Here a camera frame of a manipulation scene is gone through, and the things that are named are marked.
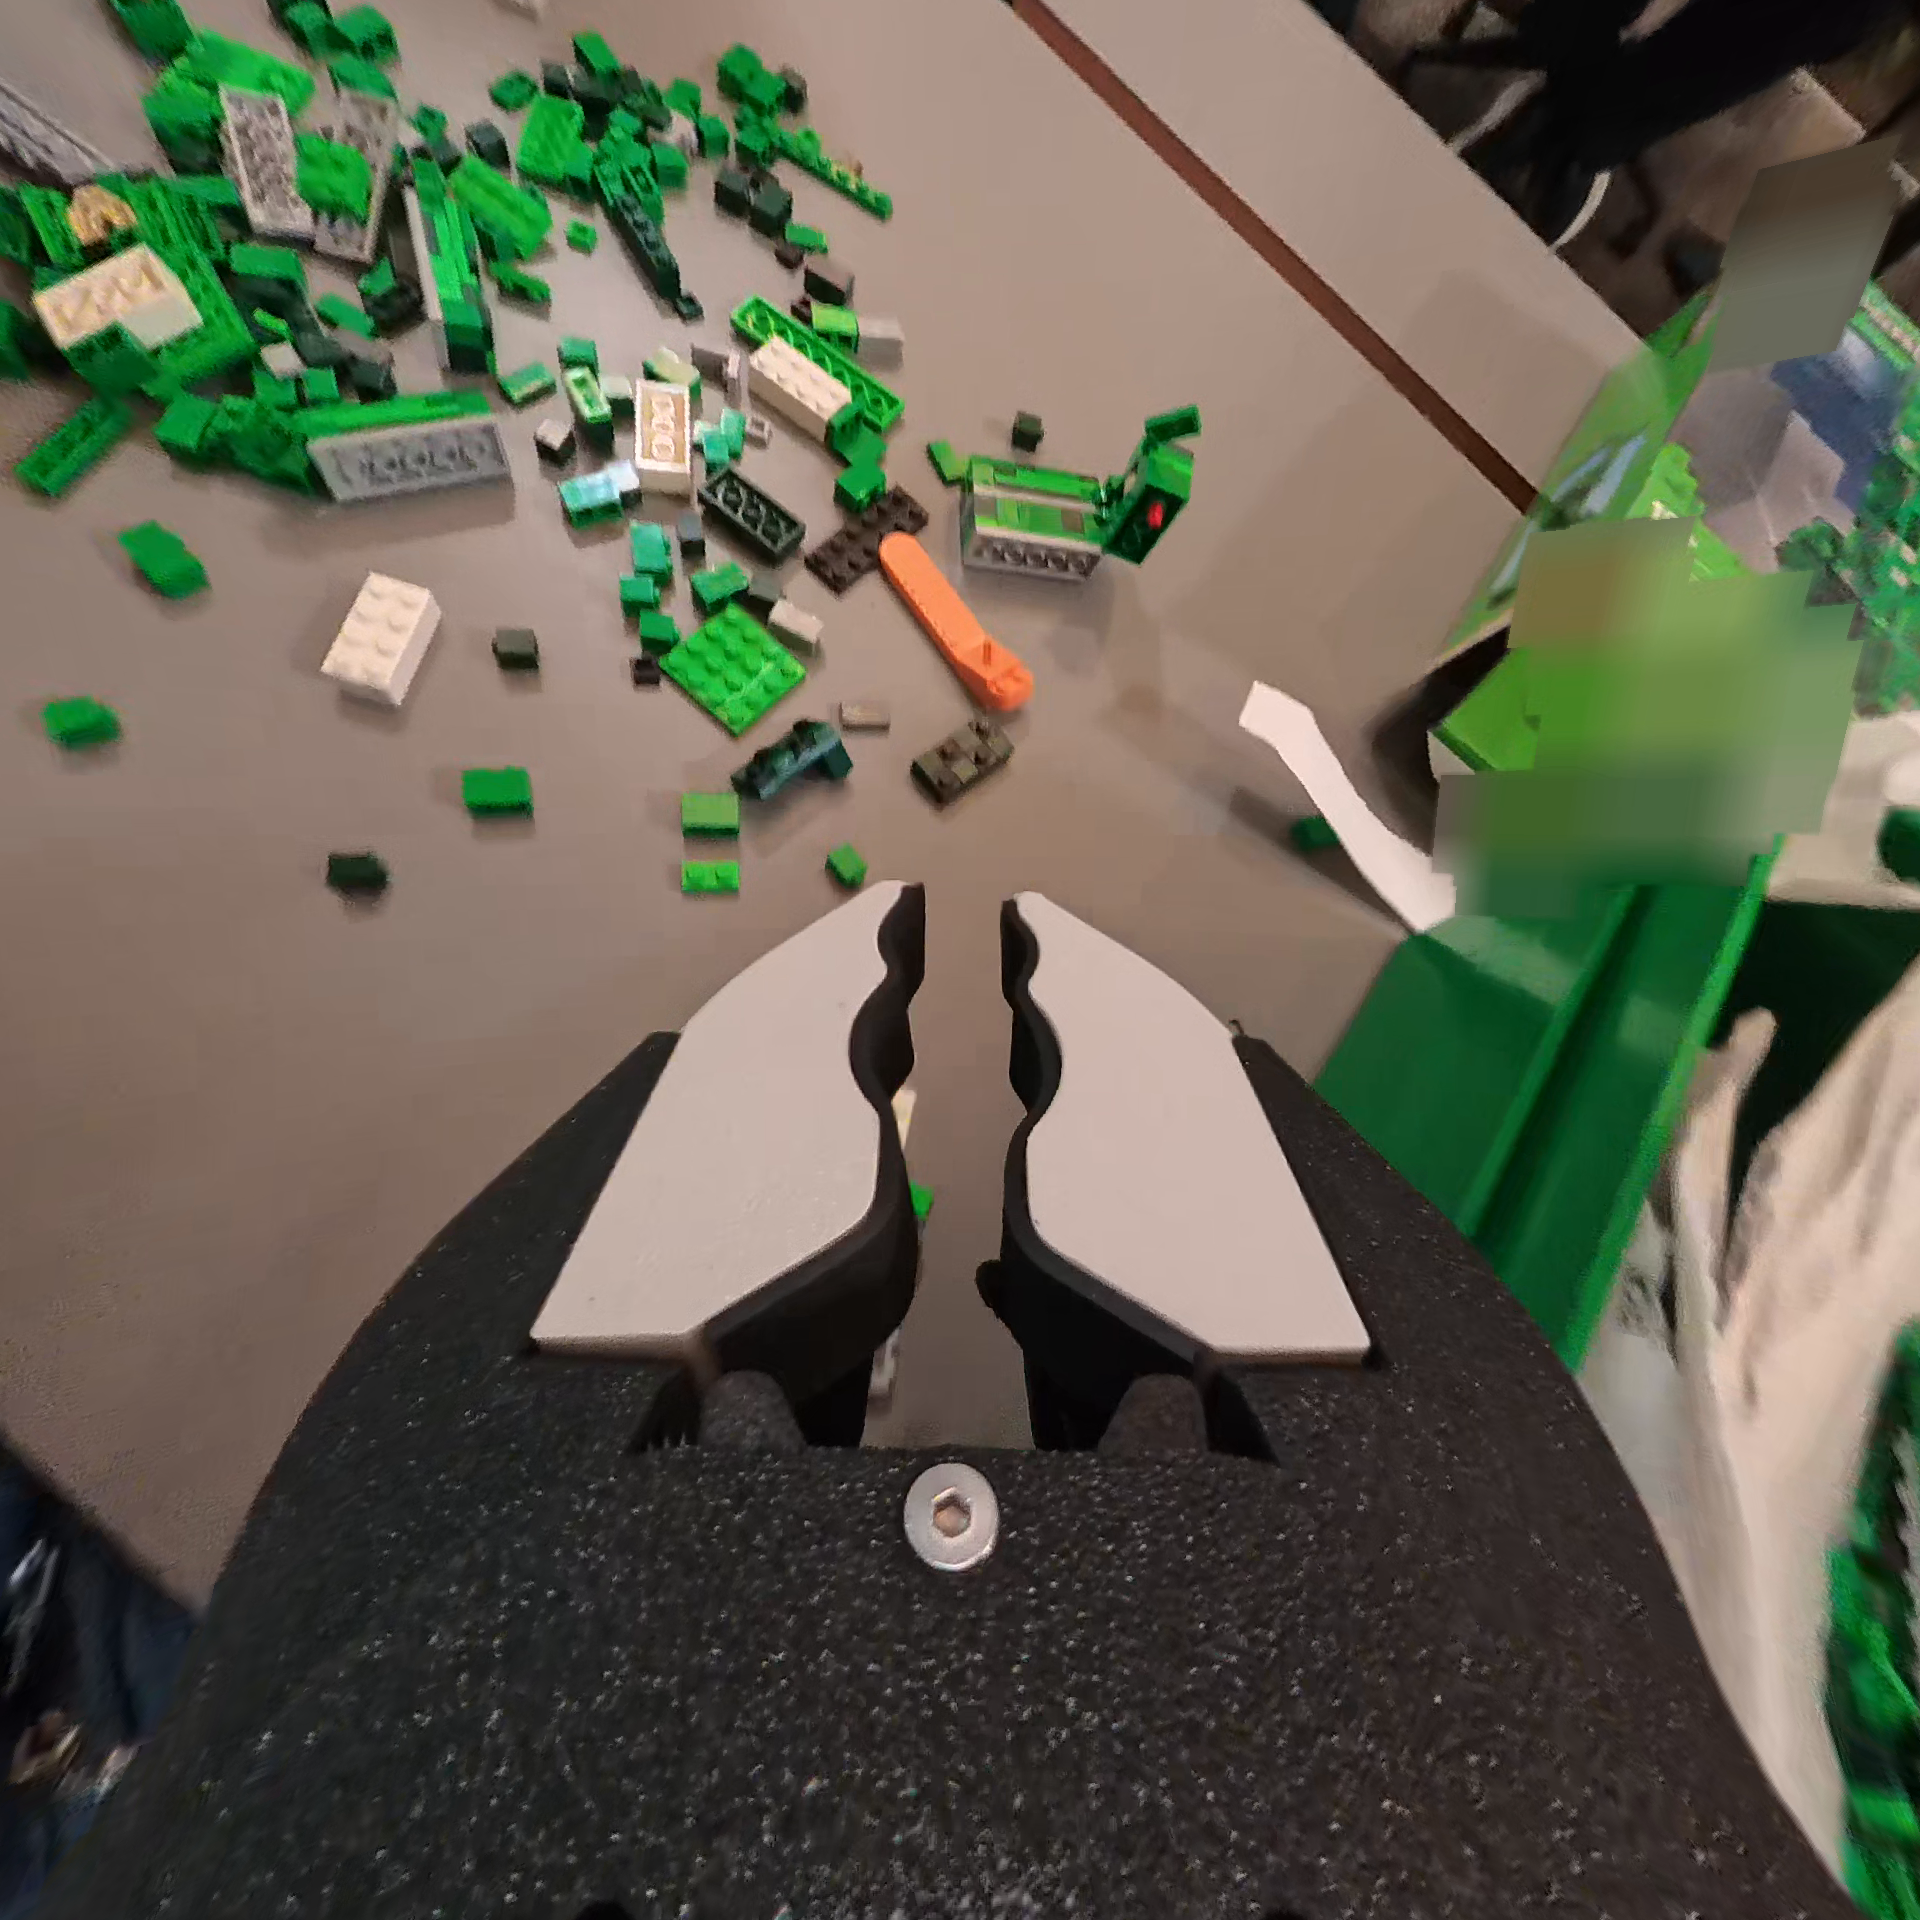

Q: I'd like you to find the green square studded plate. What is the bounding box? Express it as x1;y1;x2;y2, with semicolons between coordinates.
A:
659;600;809;738

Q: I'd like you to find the white eight-stud brick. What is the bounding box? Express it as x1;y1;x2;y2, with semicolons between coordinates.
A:
319;572;447;708

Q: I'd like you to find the person's leg in jeans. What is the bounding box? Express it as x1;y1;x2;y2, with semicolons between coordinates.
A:
0;1442;201;1920

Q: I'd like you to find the green and grey brick assembly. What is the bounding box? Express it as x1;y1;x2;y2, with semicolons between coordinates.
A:
958;402;1204;582

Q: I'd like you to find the green cardboard box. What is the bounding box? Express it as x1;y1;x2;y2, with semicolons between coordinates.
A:
1310;838;1920;1368

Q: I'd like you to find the dark teal angled brick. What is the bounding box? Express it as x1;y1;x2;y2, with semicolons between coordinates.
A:
730;718;855;802

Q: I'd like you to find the dark grey small plate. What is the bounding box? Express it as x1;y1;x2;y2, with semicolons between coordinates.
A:
910;718;1018;809

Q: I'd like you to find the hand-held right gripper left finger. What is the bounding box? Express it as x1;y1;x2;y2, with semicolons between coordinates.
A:
528;881;929;1449

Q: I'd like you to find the grey desk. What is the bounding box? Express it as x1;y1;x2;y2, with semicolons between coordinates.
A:
1036;0;1720;505
0;0;1539;1613

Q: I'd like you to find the pile of green toy bricks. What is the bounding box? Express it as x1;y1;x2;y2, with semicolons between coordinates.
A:
0;0;918;521

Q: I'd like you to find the white paper strip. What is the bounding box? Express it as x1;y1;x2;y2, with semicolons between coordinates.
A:
1236;681;1458;934

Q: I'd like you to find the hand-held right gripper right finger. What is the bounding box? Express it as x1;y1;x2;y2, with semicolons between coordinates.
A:
978;890;1376;1452

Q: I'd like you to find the printed toy set box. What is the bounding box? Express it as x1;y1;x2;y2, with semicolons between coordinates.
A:
1424;276;1920;889

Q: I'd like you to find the plastic bag of bricks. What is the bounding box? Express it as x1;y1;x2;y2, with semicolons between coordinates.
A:
1582;1001;1920;1898

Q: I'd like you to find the orange brick separator tool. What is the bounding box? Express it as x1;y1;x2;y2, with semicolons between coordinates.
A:
875;530;1039;714

